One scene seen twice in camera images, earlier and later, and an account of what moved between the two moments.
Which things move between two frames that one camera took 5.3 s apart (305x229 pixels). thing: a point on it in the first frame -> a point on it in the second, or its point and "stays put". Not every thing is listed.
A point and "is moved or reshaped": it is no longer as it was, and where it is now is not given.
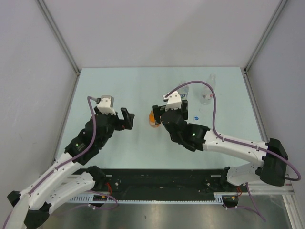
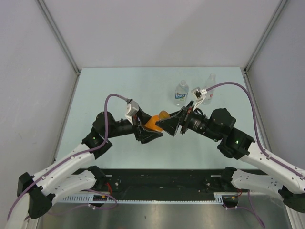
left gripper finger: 128,118 -> 143,116
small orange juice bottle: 152,119 is moved or reshaped
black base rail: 166,184 stays put
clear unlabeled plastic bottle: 207,93 stays put
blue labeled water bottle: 183,91 stays put
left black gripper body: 114,123 -> 137,123
